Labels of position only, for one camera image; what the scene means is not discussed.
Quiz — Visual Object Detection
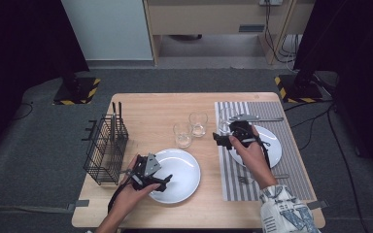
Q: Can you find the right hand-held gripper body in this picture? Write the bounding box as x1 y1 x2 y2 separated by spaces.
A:
228 114 262 149

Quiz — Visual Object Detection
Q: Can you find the clear drinking glass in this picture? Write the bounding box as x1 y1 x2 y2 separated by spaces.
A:
172 121 193 150
188 111 209 138
219 107 239 134

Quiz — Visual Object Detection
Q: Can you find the grey white striped placemat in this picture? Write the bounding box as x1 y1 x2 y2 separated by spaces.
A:
214 101 316 202

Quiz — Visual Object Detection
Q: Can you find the white panel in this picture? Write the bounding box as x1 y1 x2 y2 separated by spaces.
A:
60 0 153 61

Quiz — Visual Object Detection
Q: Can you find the white power strip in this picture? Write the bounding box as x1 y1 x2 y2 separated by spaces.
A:
259 0 284 7

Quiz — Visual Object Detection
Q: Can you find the light wooden desk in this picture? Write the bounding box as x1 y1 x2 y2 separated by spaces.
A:
142 0 317 67

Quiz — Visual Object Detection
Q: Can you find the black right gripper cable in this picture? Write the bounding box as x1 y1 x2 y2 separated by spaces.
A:
256 135 272 169

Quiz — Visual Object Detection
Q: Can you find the black curtain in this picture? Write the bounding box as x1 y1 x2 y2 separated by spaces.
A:
292 0 373 183
0 0 90 169

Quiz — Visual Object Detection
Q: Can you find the long black floor cable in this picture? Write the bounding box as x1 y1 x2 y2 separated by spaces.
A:
325 103 370 233

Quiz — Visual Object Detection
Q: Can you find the person's right hand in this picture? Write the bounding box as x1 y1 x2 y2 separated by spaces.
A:
227 124 278 189

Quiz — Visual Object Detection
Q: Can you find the person's left hand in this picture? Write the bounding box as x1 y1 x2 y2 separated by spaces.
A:
108 154 161 221

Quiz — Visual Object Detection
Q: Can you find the black cable bundle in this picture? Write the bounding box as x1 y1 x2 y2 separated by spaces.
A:
263 3 300 64

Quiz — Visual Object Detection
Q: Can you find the black yellow-striped stand base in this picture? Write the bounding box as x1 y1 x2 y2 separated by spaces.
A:
52 77 101 106
274 74 324 104

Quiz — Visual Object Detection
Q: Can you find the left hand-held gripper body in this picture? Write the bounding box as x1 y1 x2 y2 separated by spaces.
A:
120 153 164 192

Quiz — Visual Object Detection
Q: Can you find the white plate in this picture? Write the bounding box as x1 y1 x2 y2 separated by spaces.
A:
145 148 202 205
227 124 283 169

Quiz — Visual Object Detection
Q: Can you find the black wire cutlery basket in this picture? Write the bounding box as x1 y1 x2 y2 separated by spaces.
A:
81 115 130 186

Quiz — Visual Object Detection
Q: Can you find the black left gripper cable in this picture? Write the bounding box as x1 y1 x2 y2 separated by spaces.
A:
107 183 134 213

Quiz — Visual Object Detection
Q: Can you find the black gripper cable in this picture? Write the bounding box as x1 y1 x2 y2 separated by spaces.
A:
107 183 134 213
256 135 272 169

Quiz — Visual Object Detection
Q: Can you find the grey tape strip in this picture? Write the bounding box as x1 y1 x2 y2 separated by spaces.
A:
306 199 329 211
0 199 90 215

